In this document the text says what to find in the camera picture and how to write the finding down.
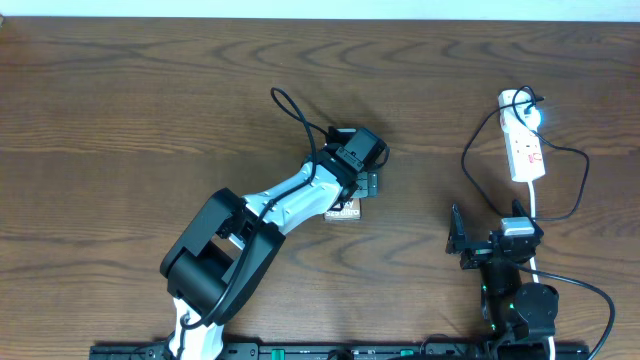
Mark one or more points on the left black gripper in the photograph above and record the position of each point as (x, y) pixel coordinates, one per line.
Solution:
(370, 186)

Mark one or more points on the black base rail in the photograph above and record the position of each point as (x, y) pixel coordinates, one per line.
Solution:
(252, 351)

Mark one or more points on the white power strip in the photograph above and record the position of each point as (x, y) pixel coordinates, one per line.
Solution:
(524, 151)

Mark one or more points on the white USB charger plug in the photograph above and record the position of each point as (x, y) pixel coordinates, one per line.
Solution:
(520, 119)

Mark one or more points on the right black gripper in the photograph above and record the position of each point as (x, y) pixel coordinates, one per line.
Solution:
(457, 242)

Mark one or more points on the Galaxy S25 Ultra smartphone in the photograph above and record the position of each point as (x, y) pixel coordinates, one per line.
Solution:
(348, 211)

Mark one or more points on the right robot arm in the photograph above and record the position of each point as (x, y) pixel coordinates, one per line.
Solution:
(520, 314)

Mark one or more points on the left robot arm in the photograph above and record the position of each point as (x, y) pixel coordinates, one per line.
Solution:
(220, 258)

